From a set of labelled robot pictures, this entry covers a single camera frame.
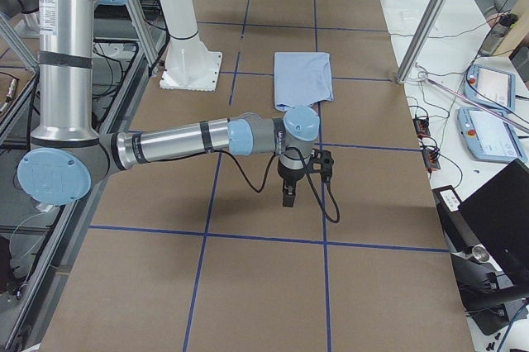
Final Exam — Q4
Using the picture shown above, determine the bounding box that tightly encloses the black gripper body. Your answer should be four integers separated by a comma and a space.
278, 162, 306, 187

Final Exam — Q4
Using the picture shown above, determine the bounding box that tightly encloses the light blue t-shirt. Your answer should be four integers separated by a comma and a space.
274, 52, 334, 112

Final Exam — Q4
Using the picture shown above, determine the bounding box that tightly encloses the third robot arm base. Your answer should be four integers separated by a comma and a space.
1, 0, 40, 39

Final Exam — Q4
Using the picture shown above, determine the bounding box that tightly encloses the orange black usb hub upper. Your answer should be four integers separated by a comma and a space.
412, 117, 431, 138

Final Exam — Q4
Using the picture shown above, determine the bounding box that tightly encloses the orange black usb hub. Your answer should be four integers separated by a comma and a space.
412, 117, 431, 138
422, 146, 441, 174

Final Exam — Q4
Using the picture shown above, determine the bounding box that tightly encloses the orange black usb hub lower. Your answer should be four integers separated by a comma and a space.
422, 146, 441, 174

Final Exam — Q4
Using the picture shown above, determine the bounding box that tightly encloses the long metal grabber stick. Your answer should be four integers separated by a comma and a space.
417, 71, 528, 134

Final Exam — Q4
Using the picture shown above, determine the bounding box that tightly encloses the lower teach pendant tablet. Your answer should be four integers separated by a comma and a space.
457, 107, 527, 164

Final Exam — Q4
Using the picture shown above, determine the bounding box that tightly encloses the teach pendant tablet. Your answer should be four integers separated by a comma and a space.
457, 107, 527, 164
464, 64, 516, 112

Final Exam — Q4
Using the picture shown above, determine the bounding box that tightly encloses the upper teach pendant tablet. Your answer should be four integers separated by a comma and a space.
464, 64, 516, 112

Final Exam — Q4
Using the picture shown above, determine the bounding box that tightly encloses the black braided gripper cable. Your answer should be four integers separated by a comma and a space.
214, 145, 341, 224

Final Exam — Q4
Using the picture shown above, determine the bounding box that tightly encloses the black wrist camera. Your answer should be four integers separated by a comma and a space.
308, 149, 334, 185

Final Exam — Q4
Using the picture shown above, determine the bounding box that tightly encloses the aluminium frame post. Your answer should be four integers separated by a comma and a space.
396, 0, 446, 84

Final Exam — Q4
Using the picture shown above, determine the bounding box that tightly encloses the aluminium frame cage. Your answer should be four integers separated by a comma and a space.
1, 7, 155, 351

